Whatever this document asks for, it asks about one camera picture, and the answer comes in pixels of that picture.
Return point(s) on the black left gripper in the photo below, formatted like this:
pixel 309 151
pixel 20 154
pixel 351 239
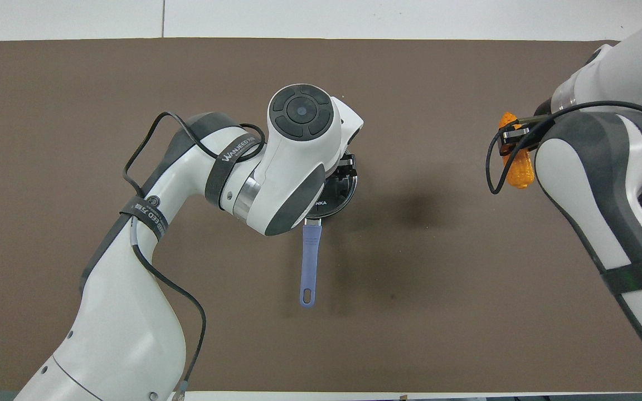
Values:
pixel 343 170

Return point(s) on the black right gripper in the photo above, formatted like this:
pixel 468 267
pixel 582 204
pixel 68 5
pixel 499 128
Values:
pixel 534 138

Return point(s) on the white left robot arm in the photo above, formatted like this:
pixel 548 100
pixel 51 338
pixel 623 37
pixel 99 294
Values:
pixel 126 334

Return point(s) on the brown table mat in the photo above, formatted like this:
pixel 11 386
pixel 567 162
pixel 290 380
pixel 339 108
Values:
pixel 410 312

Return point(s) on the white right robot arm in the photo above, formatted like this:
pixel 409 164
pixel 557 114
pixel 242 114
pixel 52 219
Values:
pixel 605 211

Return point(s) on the orange corn cob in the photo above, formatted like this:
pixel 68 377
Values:
pixel 520 170

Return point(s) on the glass lid purple knob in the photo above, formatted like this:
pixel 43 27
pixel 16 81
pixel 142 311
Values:
pixel 339 196

